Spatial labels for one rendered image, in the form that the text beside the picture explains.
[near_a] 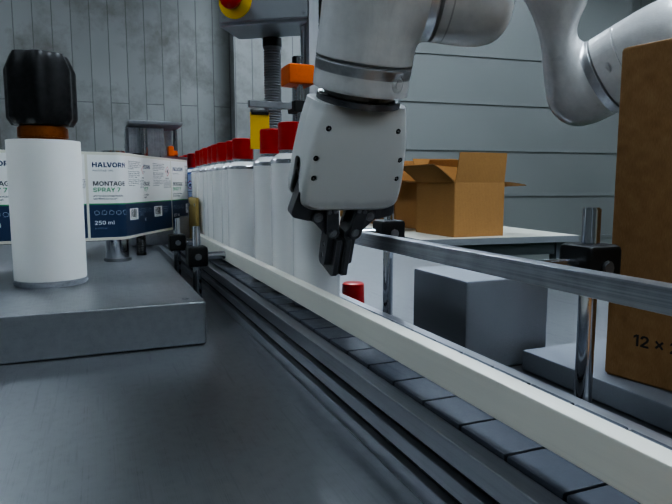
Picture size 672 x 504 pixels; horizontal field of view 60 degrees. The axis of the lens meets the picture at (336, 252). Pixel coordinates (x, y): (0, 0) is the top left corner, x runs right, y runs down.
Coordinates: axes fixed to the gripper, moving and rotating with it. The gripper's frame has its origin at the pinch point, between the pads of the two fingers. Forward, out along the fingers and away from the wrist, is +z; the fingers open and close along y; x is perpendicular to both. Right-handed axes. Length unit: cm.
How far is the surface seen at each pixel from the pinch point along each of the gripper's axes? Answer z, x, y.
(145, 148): 13, -77, 12
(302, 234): 0.0, -4.5, 2.1
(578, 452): -8.4, 35.3, 4.2
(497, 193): 53, -153, -147
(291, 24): -17, -54, -10
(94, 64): 63, -480, 18
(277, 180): -2.2, -14.9, 2.0
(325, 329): 4.2, 7.1, 3.2
